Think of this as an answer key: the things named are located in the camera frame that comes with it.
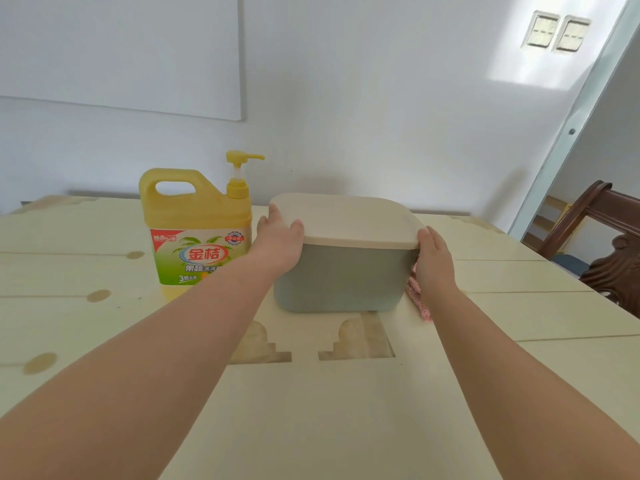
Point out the person's right forearm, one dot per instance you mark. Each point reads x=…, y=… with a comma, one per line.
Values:
x=530, y=404

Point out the yellow detergent jug with pump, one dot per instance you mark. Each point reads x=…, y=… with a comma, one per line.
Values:
x=185, y=209

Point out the person's left forearm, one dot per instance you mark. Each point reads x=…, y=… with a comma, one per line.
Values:
x=130, y=384

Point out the pale yellow wooden rack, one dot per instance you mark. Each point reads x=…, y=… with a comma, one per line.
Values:
x=545, y=219

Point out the person's right hand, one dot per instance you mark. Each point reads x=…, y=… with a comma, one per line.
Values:
x=435, y=267

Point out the pink textured cloth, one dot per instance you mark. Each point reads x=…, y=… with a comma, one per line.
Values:
x=417, y=299

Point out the cream tray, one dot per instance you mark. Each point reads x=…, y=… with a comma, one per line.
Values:
x=350, y=219

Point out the white door frame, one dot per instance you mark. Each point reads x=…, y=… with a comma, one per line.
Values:
x=570, y=129

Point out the person's left hand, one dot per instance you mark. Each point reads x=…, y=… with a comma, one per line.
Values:
x=277, y=244

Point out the white wall board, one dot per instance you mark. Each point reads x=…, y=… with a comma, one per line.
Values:
x=120, y=49

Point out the grey-green plastic basket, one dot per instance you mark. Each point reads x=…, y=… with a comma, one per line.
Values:
x=345, y=279

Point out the blue floor item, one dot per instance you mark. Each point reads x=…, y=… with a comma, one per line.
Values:
x=572, y=264

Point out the dark wooden chair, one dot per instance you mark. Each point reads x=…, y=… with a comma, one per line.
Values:
x=615, y=254

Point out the white wall switch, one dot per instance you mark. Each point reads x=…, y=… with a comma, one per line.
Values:
x=540, y=29
x=571, y=34

